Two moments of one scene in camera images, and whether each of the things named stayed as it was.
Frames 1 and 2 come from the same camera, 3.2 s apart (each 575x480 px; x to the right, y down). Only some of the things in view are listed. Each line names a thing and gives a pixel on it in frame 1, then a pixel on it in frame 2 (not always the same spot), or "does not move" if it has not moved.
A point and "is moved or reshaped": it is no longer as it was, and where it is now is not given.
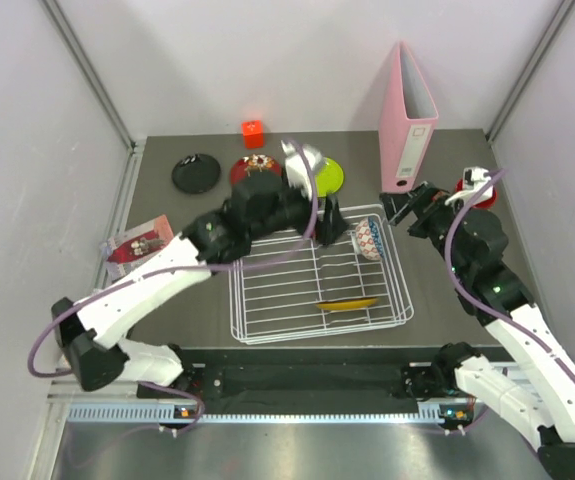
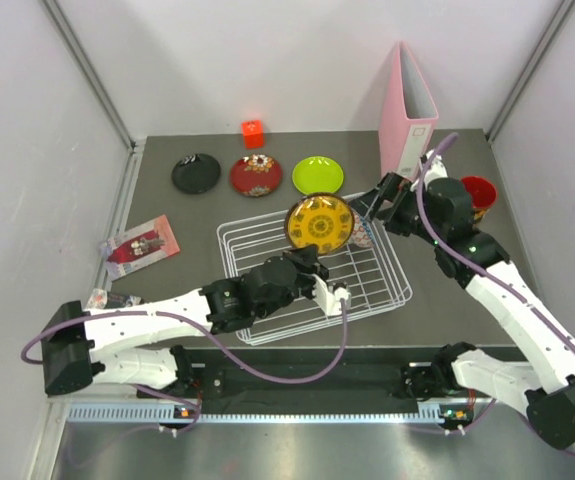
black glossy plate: x=196 y=173 does not move
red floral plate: x=240 y=168 does not move
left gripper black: x=331 y=223 to x=306 y=261
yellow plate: x=348 y=303 is moved or reshaped
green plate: x=329 y=178 does not move
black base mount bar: x=295 y=380 does not move
